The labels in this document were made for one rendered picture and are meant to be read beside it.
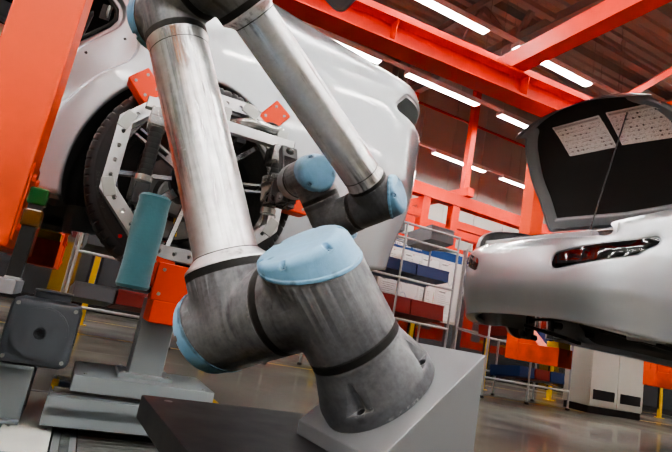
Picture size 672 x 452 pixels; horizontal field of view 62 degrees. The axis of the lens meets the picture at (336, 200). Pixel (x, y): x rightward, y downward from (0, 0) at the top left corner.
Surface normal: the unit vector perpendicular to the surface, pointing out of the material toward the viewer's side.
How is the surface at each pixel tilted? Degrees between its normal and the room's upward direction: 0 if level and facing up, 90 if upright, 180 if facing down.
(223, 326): 107
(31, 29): 90
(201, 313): 102
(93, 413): 90
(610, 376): 90
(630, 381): 90
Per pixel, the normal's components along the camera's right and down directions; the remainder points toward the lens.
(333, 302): 0.21, 0.07
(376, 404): -0.13, -0.15
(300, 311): -0.35, 0.33
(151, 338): 0.40, -0.13
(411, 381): 0.39, -0.44
